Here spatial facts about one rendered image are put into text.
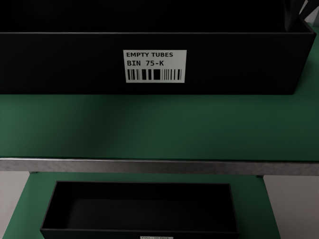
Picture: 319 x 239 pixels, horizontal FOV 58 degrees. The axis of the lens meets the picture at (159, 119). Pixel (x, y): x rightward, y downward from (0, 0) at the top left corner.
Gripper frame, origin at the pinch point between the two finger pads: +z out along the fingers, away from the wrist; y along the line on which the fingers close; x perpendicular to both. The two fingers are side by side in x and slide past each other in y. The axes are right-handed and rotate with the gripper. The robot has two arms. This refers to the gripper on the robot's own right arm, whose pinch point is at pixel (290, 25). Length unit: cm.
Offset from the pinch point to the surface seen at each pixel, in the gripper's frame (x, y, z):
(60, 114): 13.2, 38.4, 8.2
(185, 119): 14.5, 18.6, 8.3
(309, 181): -40, -55, 105
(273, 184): -38, -35, 105
